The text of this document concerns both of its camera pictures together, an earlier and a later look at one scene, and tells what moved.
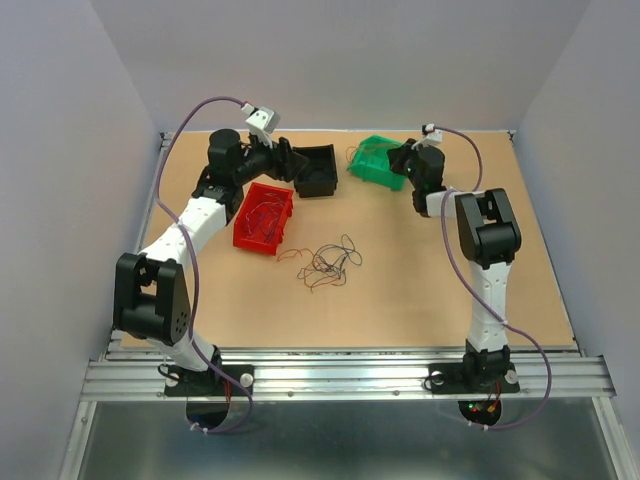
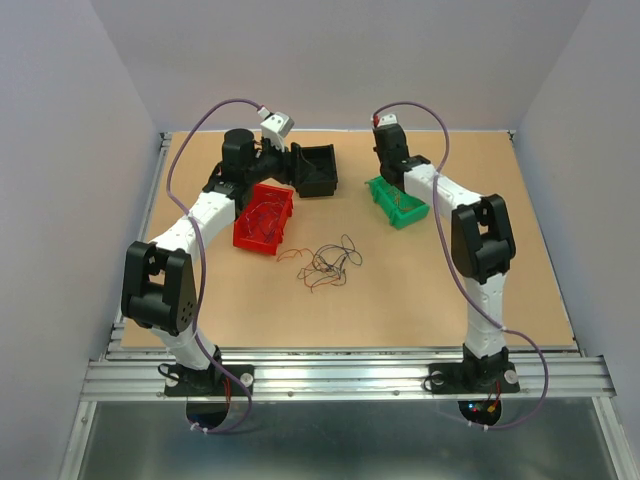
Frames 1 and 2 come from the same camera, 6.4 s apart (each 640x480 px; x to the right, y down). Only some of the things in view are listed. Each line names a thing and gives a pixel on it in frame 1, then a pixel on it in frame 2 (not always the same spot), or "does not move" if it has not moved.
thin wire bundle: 328,262 does not move
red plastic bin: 260,222 does not move
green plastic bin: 372,163 -> 400,208
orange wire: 376,150 -> 401,207
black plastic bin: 319,177 does not move
